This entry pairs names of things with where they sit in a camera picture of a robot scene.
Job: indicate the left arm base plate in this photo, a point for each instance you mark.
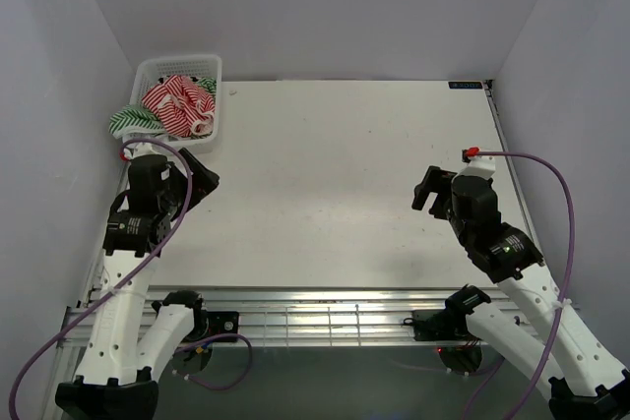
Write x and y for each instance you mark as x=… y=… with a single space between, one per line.
x=225 y=323

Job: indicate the aluminium rail frame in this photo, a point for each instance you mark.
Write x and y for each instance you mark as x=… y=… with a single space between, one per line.
x=310 y=236

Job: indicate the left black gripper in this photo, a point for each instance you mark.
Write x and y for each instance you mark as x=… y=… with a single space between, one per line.
x=203 y=181

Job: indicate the green striped tank top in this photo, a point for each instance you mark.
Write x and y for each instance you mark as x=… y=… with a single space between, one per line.
x=135 y=119

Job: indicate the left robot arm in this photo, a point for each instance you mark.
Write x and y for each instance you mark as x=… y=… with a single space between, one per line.
x=119 y=373

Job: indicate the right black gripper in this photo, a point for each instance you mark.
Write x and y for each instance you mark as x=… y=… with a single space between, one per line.
x=435 y=181

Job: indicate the red striped tank top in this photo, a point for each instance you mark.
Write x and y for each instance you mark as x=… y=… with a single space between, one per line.
x=184 y=105

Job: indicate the white plastic basket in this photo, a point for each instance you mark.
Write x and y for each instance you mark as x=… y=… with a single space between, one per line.
x=197 y=65

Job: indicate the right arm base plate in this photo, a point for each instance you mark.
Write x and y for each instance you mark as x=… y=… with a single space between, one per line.
x=436 y=327

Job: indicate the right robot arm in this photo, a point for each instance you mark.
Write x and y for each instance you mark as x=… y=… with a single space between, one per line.
x=562 y=360

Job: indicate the blue table label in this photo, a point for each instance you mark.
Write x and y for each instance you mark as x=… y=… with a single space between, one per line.
x=465 y=85

